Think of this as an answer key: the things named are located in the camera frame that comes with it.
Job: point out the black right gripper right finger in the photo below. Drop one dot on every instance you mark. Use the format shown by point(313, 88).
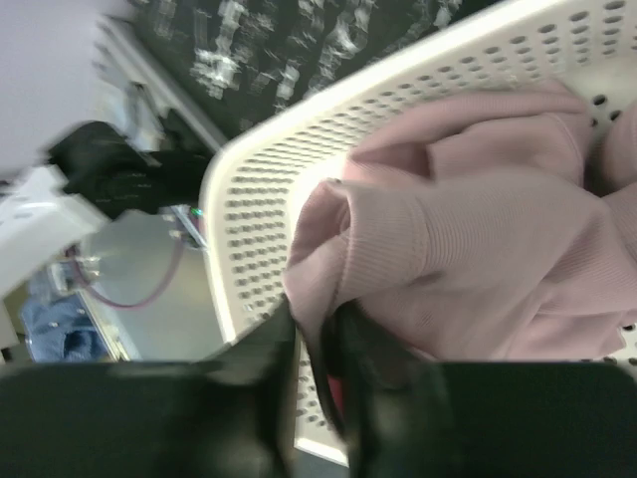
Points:
point(405, 416)

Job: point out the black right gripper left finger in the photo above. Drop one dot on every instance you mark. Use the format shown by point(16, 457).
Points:
point(231, 415)

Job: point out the pink tank top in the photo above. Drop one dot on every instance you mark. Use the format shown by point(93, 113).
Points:
point(463, 227)

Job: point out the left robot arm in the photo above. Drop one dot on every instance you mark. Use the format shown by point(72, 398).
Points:
point(91, 175)

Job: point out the white perforated plastic basket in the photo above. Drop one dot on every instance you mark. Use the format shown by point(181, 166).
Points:
point(257, 185)

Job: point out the black marble pattern mat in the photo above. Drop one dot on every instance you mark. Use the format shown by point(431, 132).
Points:
point(242, 62)

